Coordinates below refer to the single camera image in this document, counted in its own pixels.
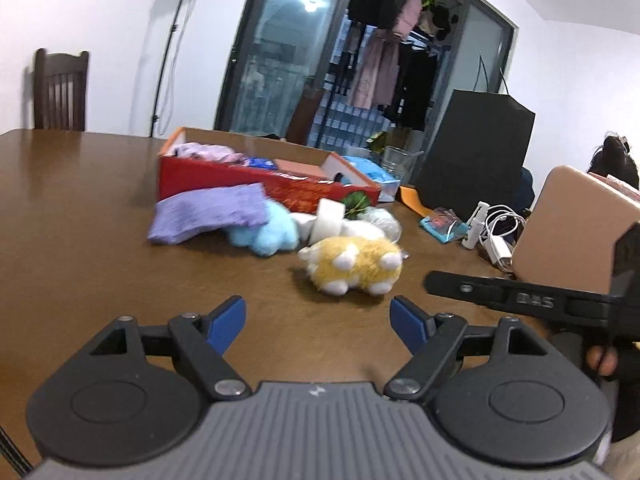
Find mauve hanging coat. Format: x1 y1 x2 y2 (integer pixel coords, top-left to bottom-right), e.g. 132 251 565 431
347 30 401 110

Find small green plant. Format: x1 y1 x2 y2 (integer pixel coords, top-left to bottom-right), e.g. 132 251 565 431
365 131 396 153

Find white charger with cable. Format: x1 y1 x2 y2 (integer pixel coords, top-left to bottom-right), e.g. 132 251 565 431
480 204 526 273

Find lavender cloth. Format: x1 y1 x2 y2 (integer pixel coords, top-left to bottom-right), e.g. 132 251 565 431
147 183 270 247

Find white spray bottle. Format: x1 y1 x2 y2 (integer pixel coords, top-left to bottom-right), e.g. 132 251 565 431
461 201 490 250

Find tan hard case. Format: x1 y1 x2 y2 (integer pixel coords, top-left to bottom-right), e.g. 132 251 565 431
511 165 640 293

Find dark wooden dining chair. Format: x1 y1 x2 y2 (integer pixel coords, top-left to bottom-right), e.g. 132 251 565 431
32 48 91 132

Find blue plastic packet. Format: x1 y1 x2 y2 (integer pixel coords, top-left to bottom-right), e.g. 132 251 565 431
342 155 401 196

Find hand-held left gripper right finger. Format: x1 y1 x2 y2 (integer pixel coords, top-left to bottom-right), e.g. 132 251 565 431
384 296 548 402

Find pink hanging jacket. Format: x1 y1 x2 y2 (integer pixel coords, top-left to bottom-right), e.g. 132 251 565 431
392 0 423 41

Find white plush toy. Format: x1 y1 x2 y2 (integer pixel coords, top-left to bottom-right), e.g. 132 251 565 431
290 199 386 248

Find lavender fluffy towel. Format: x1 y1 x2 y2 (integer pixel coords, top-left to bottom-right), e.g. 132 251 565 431
172 142 236 163

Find light blue snack packet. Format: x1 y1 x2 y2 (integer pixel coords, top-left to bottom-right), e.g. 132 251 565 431
419 206 471 244

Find orange flat item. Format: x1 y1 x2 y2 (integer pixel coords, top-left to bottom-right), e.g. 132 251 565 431
398 185 433 216

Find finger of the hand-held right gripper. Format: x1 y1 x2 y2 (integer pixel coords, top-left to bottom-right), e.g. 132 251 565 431
425 270 506 312

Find light blue plush toy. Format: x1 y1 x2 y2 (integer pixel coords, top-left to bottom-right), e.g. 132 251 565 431
225 200 298 257

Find hanging clothes rack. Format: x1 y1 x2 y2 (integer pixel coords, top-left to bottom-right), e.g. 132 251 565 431
214 0 518 161

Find brown wooden chair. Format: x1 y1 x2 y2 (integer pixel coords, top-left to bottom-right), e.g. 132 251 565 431
287 87 323 145

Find black hanging trousers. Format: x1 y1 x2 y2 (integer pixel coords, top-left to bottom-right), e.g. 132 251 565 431
395 42 441 131

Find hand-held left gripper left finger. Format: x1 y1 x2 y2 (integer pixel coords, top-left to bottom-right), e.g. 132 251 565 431
90 296 252 402

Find clear glass cup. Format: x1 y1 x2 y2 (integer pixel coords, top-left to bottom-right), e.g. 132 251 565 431
382 146 425 183

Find red cardboard box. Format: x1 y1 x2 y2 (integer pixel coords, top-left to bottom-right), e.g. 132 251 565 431
157 126 383 216

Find person's right hand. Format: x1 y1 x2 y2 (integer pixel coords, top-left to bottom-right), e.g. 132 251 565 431
586 344 621 379

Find black paper bag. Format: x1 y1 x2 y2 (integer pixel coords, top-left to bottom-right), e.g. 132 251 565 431
415 55 537 223

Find black hanging hat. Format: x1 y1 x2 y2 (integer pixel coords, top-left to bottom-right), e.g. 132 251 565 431
430 5 458 40

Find yellow plush toy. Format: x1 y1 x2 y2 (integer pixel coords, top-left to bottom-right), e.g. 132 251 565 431
298 236 405 297

